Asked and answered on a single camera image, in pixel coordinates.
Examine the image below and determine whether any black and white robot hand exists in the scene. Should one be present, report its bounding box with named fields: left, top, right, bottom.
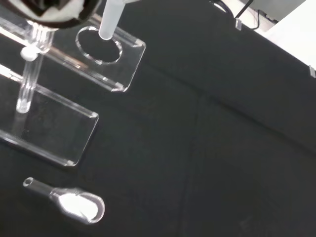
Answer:
left=18, top=0, right=102, bottom=29

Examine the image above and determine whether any clear acrylic funnel stand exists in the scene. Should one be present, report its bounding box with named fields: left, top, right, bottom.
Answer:
left=0, top=9, right=147, bottom=167

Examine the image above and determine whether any glass weighing funnel with powder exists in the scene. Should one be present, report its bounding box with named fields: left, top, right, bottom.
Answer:
left=22, top=177, right=106, bottom=225

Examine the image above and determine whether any black bench cloth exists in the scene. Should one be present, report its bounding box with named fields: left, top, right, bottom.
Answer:
left=0, top=0, right=316, bottom=237

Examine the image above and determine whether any pale board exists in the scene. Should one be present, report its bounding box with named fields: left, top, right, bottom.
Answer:
left=264, top=0, right=316, bottom=73

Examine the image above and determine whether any thick black cable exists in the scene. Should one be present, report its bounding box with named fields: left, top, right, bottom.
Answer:
left=209, top=0, right=235, bottom=19

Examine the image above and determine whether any thin black cable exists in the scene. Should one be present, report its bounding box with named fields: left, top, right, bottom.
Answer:
left=251, top=9, right=280, bottom=31

